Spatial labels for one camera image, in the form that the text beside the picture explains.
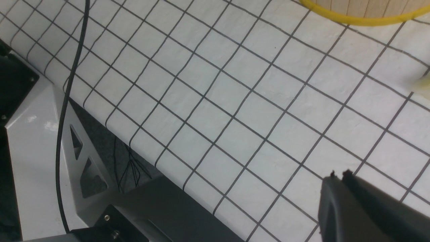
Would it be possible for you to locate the bamboo steamer tray yellow rim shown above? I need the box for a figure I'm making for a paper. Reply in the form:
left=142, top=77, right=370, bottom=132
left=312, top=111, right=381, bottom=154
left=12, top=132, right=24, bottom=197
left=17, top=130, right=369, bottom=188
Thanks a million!
left=300, top=0, right=430, bottom=27

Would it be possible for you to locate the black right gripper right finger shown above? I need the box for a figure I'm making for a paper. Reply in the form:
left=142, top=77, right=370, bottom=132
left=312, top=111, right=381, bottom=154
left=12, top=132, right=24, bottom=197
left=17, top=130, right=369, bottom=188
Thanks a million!
left=342, top=170, right=429, bottom=242

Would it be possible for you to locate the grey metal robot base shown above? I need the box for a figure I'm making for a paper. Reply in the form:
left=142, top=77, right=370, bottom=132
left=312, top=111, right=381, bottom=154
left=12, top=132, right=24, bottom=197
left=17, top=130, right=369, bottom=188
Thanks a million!
left=1, top=53, right=241, bottom=242

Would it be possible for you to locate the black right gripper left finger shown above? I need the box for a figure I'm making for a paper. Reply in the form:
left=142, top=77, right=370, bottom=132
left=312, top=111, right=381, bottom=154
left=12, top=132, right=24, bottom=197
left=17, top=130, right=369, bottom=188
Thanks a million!
left=318, top=171, right=390, bottom=242

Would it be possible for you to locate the checked white tablecloth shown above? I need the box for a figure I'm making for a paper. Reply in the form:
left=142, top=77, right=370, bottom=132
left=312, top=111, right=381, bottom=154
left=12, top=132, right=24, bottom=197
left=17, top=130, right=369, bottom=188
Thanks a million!
left=0, top=0, right=430, bottom=242

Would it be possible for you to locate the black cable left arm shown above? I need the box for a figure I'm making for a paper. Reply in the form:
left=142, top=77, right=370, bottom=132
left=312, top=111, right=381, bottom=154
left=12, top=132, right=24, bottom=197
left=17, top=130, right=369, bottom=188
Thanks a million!
left=55, top=0, right=91, bottom=234

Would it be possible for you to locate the pale green dumpling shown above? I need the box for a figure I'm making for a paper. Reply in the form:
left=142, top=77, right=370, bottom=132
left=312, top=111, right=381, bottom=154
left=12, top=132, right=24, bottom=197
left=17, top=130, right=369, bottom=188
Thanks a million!
left=411, top=74, right=430, bottom=96

